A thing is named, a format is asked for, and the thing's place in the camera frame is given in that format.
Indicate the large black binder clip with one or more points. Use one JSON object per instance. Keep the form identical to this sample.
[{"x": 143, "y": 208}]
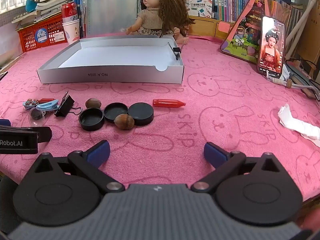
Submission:
[{"x": 65, "y": 106}]

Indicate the white paper cup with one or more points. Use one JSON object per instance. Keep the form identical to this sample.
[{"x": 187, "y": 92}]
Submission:
[{"x": 72, "y": 31}]

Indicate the brown acorn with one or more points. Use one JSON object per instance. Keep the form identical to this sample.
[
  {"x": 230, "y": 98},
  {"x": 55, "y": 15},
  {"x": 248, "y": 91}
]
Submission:
[
  {"x": 93, "y": 103},
  {"x": 124, "y": 121}
]

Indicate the smartphone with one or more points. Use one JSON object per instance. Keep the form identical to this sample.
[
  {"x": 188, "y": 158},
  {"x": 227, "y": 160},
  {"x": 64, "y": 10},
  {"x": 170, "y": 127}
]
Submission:
[{"x": 271, "y": 47}]

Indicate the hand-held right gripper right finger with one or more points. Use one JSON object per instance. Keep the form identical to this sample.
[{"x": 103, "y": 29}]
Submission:
[{"x": 215, "y": 153}]

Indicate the large red plastic basket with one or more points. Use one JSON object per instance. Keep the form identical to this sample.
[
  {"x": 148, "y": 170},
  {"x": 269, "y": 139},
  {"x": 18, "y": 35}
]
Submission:
[{"x": 37, "y": 35}]

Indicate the blue hair clip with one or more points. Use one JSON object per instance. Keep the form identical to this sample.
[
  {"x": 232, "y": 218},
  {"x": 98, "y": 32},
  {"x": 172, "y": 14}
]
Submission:
[{"x": 48, "y": 105}]

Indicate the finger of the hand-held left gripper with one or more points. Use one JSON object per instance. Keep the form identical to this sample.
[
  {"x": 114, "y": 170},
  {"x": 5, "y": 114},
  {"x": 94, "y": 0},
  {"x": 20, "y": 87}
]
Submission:
[
  {"x": 37, "y": 132},
  {"x": 5, "y": 123}
]

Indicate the small red plastic piece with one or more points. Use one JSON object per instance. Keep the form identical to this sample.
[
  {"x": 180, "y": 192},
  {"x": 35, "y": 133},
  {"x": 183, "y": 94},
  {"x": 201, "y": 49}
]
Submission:
[{"x": 46, "y": 100}]

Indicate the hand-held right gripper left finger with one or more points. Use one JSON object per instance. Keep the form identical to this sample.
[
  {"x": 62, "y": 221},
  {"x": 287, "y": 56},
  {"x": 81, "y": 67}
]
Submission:
[{"x": 98, "y": 152}]

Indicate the thin book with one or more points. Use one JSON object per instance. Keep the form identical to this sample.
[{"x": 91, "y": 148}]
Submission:
[{"x": 10, "y": 65}]

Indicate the stack of worn books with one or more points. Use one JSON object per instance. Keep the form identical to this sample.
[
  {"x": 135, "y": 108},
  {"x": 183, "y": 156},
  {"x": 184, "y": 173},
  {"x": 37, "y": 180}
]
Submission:
[{"x": 50, "y": 2}]

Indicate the beaded colourful hair clip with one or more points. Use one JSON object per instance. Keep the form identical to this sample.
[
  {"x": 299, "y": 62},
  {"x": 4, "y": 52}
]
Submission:
[{"x": 30, "y": 103}]

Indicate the pink rabbit-print towel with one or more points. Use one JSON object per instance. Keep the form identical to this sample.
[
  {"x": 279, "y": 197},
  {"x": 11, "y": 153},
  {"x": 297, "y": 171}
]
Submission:
[{"x": 225, "y": 130}]

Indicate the red drink can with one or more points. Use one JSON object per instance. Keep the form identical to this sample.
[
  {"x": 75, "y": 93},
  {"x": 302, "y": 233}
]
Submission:
[{"x": 70, "y": 11}]

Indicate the colourful printed cardboard box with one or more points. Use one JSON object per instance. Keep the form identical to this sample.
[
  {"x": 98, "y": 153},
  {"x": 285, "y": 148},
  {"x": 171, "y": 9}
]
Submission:
[{"x": 197, "y": 5}]

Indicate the small black binder clip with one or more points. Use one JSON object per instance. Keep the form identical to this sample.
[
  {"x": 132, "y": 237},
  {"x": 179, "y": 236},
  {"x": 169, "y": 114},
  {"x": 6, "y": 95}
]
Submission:
[{"x": 176, "y": 50}]

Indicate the translucent plastic clipboard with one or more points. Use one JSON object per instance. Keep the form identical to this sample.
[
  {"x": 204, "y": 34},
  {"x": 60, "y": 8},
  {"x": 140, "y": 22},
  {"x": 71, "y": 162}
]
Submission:
[{"x": 110, "y": 5}]

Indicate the wooden board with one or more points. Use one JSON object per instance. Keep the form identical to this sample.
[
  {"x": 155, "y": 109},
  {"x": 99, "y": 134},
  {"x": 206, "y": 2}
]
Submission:
[{"x": 311, "y": 35}]

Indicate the row of blue books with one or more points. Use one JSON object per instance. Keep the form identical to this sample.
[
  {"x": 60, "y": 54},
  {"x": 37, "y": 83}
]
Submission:
[{"x": 80, "y": 5}]

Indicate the white plastic tube frame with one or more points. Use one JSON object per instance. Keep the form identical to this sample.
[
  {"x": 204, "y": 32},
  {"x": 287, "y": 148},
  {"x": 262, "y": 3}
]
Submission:
[{"x": 300, "y": 27}]

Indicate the crumpled white tissue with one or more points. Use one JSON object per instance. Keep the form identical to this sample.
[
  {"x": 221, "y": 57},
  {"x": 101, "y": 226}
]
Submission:
[{"x": 295, "y": 123}]

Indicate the pink toy house box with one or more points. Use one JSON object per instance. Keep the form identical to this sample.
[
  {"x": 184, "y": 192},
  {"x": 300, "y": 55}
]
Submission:
[{"x": 250, "y": 30}]

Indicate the black round bottle cap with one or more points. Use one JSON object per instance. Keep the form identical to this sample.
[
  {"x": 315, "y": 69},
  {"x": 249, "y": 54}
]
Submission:
[
  {"x": 115, "y": 112},
  {"x": 140, "y": 114},
  {"x": 91, "y": 120}
]

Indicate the wooden drawer organiser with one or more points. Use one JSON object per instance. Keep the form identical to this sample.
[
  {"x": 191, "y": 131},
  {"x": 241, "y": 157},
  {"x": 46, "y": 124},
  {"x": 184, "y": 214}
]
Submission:
[{"x": 207, "y": 26}]

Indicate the grey cardboard box lid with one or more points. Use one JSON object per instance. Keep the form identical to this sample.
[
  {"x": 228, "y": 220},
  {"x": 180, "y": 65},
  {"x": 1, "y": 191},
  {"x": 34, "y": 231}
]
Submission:
[{"x": 112, "y": 62}]

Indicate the clear plastic dome cap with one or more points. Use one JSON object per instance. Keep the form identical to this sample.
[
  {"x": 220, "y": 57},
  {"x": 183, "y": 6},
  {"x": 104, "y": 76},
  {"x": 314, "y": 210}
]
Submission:
[{"x": 35, "y": 121}]

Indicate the brown-haired doll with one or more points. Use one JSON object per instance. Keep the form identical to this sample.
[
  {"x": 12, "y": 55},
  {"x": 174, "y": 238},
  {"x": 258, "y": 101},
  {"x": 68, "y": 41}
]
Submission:
[{"x": 160, "y": 7}]

